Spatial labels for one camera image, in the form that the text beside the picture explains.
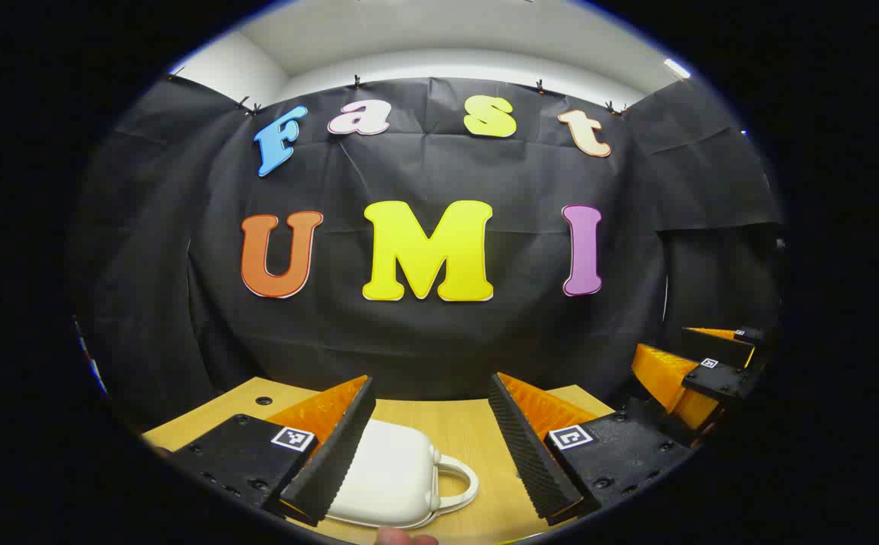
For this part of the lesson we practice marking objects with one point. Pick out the white suitcase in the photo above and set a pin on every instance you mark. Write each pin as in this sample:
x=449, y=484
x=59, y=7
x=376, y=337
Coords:
x=394, y=469

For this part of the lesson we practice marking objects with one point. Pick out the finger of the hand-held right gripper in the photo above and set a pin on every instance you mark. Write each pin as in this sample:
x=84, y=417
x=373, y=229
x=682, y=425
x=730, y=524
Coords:
x=719, y=347
x=723, y=382

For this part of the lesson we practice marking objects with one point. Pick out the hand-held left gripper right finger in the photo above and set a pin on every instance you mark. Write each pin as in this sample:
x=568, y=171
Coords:
x=534, y=462

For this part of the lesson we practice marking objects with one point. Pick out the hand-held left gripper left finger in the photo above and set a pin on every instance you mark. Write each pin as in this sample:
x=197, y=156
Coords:
x=337, y=462

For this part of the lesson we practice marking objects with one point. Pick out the ceiling light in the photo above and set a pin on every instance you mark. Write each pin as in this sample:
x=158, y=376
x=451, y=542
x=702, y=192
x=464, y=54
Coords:
x=677, y=68

